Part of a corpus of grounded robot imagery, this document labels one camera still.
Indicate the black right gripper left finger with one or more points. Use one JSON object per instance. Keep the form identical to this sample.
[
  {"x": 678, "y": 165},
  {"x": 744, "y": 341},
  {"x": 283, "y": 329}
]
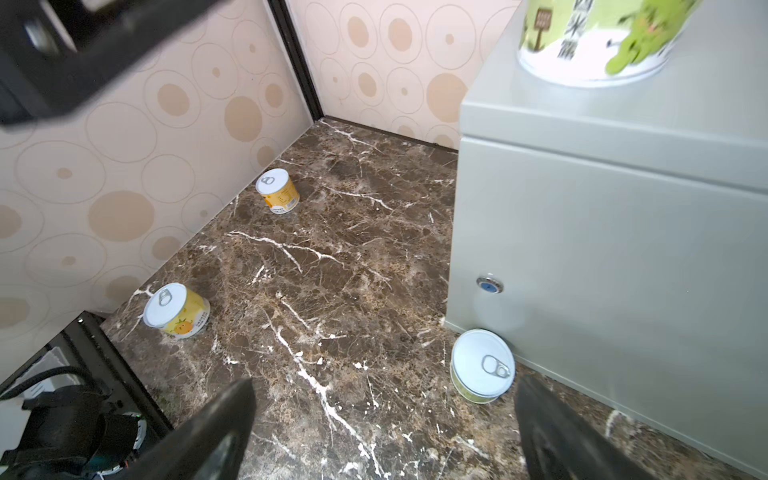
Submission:
[{"x": 209, "y": 445}]

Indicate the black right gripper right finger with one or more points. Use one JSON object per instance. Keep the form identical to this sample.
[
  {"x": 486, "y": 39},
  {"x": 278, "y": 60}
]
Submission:
[{"x": 558, "y": 444}]

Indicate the yellow green label can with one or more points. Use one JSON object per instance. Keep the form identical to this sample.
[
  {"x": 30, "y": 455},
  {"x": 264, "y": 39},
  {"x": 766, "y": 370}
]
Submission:
[{"x": 177, "y": 311}]

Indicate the light green label can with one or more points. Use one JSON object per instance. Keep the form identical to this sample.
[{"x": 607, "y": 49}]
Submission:
[{"x": 596, "y": 43}]

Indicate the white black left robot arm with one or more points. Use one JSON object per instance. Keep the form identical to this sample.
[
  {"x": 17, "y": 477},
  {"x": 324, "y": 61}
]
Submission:
[{"x": 57, "y": 55}]

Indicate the grey metal cabinet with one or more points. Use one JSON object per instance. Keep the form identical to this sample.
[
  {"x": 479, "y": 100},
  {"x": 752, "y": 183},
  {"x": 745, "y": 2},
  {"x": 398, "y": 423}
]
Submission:
[{"x": 616, "y": 237}]

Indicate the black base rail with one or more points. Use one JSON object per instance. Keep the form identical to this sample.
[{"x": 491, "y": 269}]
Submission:
[{"x": 76, "y": 410}]

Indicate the black frame post left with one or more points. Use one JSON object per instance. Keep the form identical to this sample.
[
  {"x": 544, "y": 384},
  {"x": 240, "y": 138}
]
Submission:
[{"x": 291, "y": 42}]

